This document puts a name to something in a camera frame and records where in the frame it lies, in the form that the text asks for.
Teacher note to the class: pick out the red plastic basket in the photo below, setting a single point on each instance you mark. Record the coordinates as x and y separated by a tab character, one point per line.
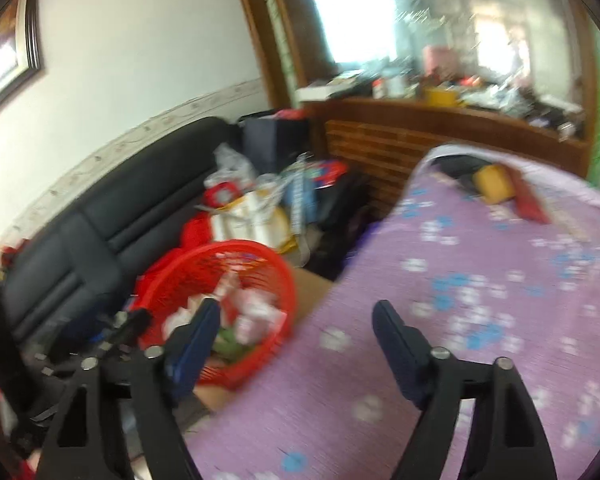
260	260

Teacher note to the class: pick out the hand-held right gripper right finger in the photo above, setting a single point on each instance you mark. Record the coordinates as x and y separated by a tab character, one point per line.
400	355

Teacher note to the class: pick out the blue patterned bag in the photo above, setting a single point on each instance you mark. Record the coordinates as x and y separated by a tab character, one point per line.
300	195

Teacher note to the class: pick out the yellow bowl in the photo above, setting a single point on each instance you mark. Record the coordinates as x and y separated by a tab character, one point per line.
495	185

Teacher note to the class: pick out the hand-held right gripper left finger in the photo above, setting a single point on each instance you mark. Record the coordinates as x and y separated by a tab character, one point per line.
195	350

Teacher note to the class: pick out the white flat board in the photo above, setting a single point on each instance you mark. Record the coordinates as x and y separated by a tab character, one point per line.
320	92

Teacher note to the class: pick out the purple floral tablecloth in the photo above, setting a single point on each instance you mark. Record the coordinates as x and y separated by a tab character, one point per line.
370	280

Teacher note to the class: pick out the red cloth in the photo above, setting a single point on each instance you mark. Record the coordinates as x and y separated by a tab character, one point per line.
197	232

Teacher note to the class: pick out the black sofa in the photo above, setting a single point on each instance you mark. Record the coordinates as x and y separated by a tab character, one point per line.
105	210

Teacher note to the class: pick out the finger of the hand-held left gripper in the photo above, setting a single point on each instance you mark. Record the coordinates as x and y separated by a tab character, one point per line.
132	330

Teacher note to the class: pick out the dark framed picture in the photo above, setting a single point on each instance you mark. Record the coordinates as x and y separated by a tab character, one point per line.
32	35

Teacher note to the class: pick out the red foil packet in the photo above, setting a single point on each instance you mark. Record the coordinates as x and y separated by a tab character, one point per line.
530	200

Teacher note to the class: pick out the red gift box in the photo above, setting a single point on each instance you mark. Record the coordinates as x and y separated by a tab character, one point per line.
439	60

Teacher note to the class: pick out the red blue packet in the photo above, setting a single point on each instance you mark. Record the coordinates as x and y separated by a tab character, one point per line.
330	172

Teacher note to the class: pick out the white yellow bag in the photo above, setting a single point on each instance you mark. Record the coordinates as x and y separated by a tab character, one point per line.
250	220

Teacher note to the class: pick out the dark shopping bag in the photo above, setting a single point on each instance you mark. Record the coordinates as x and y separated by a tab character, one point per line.
275	140

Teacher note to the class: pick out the black packet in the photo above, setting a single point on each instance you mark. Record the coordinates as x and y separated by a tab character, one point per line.
462	165

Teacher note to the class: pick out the clear plastic bag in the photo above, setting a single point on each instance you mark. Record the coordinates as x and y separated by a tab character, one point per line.
230	165

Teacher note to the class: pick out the large crumpled white tissue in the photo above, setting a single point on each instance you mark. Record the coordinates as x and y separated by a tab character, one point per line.
177	320

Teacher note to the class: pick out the yellow box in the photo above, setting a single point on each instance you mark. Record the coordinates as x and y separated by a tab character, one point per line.
442	97

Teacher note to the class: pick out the wooden sideboard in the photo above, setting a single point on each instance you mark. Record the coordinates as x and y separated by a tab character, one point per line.
370	150

